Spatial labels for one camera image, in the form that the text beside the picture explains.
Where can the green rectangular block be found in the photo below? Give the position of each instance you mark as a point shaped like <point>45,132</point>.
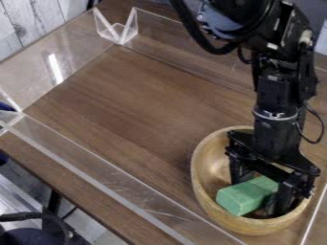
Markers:
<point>245,197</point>

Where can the black metal clamp bracket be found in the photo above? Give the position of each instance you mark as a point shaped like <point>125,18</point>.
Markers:
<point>56,227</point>

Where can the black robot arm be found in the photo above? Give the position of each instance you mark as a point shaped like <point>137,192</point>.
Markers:
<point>273,29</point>

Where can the clear acrylic corner bracket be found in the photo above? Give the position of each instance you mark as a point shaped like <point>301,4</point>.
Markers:
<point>117,33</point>

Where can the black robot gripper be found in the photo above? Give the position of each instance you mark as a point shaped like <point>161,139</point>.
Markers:
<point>268,150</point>

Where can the black table leg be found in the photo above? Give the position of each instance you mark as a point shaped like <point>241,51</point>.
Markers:
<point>53,202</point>

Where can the light wooden bowl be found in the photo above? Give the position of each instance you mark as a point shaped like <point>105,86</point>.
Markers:
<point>210,177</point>

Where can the clear acrylic enclosure wall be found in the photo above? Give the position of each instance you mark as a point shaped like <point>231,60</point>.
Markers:
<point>105,121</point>

